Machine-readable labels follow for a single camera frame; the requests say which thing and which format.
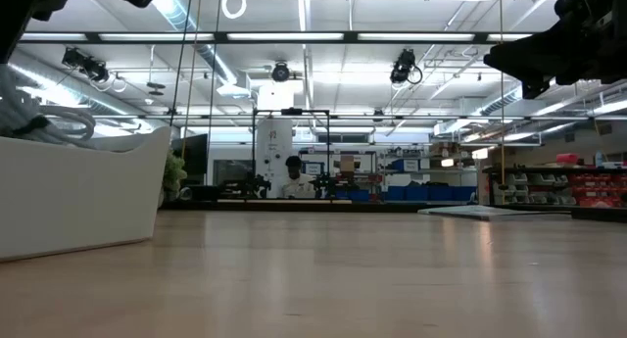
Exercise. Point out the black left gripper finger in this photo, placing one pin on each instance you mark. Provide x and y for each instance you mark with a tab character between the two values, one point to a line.
12	34

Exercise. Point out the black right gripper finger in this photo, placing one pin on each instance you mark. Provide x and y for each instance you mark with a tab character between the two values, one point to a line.
529	59

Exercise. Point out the small black robot arm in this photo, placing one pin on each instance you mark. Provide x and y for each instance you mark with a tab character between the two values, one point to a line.
262	186
325	183

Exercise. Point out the shelf with red bins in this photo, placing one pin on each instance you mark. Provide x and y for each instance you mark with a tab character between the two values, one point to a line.
588	186

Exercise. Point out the grey flat mat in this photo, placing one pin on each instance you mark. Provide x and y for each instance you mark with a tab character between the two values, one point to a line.
485	211

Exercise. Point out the row of blue bins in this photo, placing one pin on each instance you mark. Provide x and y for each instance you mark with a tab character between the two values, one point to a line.
431	193

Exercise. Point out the white plastic bin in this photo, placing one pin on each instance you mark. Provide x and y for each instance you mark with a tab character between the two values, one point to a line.
73	191

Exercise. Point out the green plant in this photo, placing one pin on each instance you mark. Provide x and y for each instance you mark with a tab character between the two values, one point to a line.
174	176

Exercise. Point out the black monitor screen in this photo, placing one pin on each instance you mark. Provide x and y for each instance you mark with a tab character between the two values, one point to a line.
193	154

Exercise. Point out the overhead light bar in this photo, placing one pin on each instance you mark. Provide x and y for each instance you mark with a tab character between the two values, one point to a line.
284	36

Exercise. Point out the person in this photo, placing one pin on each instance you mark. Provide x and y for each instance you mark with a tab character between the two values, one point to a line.
296	183

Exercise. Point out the white cylindrical column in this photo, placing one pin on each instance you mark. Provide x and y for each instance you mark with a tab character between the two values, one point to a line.
273	147

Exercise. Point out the black ceiling camera pair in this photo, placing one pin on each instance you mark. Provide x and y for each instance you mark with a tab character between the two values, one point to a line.
85	66

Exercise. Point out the round black ceiling camera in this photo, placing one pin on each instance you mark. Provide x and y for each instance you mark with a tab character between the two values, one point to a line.
280	72

